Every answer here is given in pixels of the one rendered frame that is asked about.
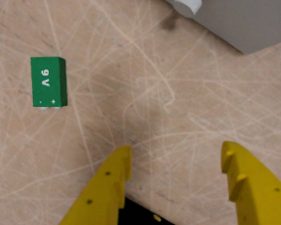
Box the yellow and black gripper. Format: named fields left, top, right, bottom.
left=58, top=141, right=281, bottom=225

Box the green 9v battery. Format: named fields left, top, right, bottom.
left=30, top=56, right=68, bottom=110

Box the grey drawer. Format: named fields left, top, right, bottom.
left=166, top=0, right=281, bottom=55

